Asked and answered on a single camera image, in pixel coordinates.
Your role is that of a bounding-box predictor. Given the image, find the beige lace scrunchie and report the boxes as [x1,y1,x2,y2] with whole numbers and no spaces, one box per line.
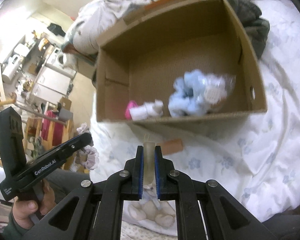
[75,122,100,170]

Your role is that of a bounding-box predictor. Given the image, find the pink heart-shaped squishy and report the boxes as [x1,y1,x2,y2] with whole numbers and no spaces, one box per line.
[125,100,138,120]

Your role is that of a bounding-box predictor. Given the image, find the person's left hand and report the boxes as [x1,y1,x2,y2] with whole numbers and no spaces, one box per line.
[12,179,56,230]

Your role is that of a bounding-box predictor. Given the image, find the pink fabric on rack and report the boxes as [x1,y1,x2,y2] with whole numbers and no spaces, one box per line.
[41,119,64,146]

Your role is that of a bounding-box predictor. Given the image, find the white plush teddy bear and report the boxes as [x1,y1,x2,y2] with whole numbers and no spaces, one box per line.
[123,183,176,231]

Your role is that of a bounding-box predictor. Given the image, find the cardboard boxes on floor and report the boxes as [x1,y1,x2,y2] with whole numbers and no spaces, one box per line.
[59,97,72,111]

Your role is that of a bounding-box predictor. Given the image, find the white floral bed sheet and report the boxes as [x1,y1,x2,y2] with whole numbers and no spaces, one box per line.
[90,0,300,238]

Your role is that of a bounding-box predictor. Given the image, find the white drawer cabinet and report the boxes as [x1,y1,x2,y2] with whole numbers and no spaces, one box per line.
[29,66,72,104]

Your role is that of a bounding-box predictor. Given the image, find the small brown cardboard tube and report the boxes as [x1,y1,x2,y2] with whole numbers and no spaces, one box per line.
[158,139,184,155]

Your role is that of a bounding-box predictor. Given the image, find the clear plastic bag item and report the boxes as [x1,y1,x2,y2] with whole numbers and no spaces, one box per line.
[202,73,236,112]

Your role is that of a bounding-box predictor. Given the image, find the checkered white duvet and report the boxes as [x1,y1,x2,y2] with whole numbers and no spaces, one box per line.
[62,0,269,55]

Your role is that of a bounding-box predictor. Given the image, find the brown cardboard box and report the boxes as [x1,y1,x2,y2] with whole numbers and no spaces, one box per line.
[96,0,267,124]

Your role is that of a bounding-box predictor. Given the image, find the dark camouflage clothing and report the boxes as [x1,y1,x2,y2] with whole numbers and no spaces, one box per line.
[228,0,270,59]

